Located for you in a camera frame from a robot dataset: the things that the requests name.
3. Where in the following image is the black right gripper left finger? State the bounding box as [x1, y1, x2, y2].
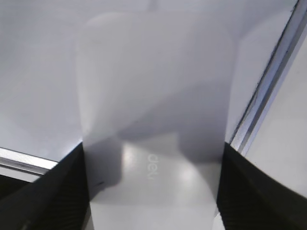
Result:
[0, 144, 89, 230]

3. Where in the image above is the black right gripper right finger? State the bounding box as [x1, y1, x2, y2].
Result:
[217, 143, 307, 230]

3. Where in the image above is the white whiteboard eraser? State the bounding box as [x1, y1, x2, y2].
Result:
[76, 12, 236, 230]

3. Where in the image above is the whiteboard with aluminium frame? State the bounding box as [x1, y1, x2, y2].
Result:
[0, 0, 307, 177]

